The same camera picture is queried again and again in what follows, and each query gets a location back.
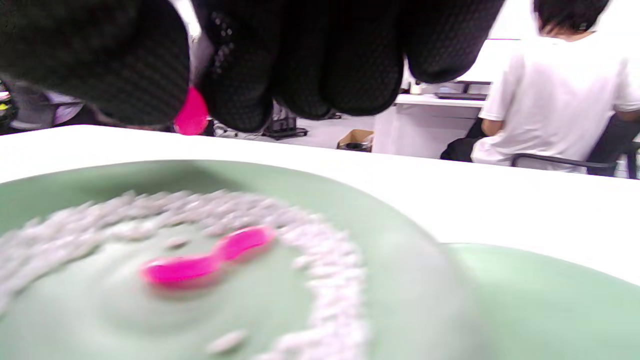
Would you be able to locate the person's right hand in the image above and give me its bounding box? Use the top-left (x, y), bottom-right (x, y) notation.
top-left (0, 0), bottom-right (506, 133)

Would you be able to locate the green plate with rice ring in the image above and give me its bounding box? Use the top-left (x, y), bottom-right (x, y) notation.
top-left (0, 160), bottom-right (481, 360)

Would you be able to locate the plain green plate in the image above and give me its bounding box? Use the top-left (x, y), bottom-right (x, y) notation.
top-left (440, 243), bottom-right (640, 360)

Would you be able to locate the cardboard box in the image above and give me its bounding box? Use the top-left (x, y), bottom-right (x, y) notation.
top-left (336, 129), bottom-right (375, 153)

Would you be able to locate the white desk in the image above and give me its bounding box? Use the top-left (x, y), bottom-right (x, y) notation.
top-left (372, 37), bottom-right (521, 160)

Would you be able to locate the grey office chair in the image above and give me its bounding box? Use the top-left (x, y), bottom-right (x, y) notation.
top-left (0, 80), bottom-right (101, 136)

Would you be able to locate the black mesh office chair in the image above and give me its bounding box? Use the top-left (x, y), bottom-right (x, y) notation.
top-left (510, 112), bottom-right (640, 180)

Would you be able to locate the black wire stand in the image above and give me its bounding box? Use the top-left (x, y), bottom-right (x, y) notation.
top-left (261, 100), bottom-right (309, 141)

